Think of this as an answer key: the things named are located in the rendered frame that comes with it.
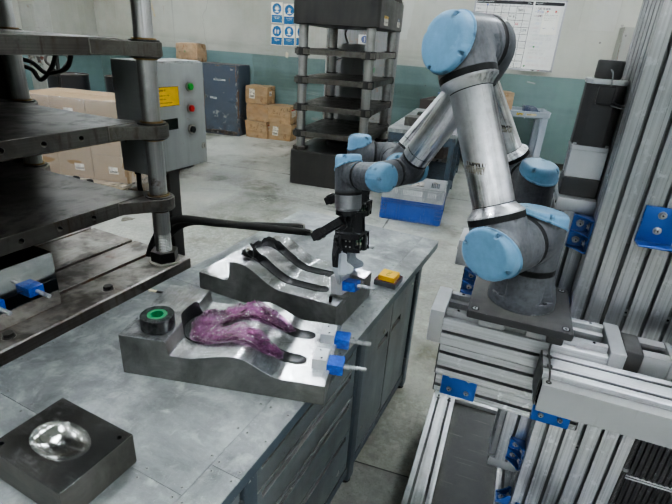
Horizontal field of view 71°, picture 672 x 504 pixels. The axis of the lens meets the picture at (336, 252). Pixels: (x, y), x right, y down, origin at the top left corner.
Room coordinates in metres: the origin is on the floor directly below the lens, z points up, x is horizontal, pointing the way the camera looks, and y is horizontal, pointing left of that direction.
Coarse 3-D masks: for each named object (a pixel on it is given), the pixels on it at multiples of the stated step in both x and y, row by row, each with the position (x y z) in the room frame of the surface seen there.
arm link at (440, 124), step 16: (512, 32) 1.06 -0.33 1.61; (512, 48) 1.06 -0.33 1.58; (496, 80) 1.11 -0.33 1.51; (448, 96) 1.16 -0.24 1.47; (432, 112) 1.20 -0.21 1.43; (448, 112) 1.16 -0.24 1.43; (432, 128) 1.19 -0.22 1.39; (448, 128) 1.18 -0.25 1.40; (416, 144) 1.22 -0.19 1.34; (432, 144) 1.20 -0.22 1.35; (400, 160) 1.25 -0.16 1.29; (416, 160) 1.22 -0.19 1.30; (416, 176) 1.25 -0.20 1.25
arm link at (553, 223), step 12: (528, 204) 1.02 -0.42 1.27; (528, 216) 0.95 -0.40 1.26; (540, 216) 0.94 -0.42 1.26; (552, 216) 0.94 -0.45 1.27; (564, 216) 0.95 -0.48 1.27; (540, 228) 0.92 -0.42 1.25; (552, 228) 0.93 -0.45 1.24; (564, 228) 0.94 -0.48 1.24; (552, 240) 0.92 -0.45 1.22; (564, 240) 0.96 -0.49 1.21; (552, 252) 0.93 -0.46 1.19; (540, 264) 0.93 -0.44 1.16; (552, 264) 0.94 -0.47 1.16
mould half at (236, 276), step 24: (288, 240) 1.51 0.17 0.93; (216, 264) 1.43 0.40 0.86; (240, 264) 1.29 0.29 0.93; (288, 264) 1.38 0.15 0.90; (312, 264) 1.43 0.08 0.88; (216, 288) 1.33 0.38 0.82; (240, 288) 1.29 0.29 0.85; (264, 288) 1.26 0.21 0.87; (288, 288) 1.25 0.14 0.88; (312, 312) 1.18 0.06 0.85; (336, 312) 1.16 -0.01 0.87
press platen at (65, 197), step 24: (0, 168) 1.77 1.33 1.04; (24, 168) 1.80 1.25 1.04; (48, 168) 1.87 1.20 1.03; (0, 192) 1.50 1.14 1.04; (24, 192) 1.51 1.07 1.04; (48, 192) 1.53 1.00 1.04; (72, 192) 1.55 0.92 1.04; (96, 192) 1.56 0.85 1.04; (120, 192) 1.58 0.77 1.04; (144, 192) 1.61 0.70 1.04; (168, 192) 1.60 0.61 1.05; (0, 216) 1.29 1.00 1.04; (24, 216) 1.30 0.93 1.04; (48, 216) 1.31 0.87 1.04; (72, 216) 1.33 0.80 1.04; (96, 216) 1.40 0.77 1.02; (0, 240) 1.13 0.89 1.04; (24, 240) 1.19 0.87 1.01; (48, 240) 1.25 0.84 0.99
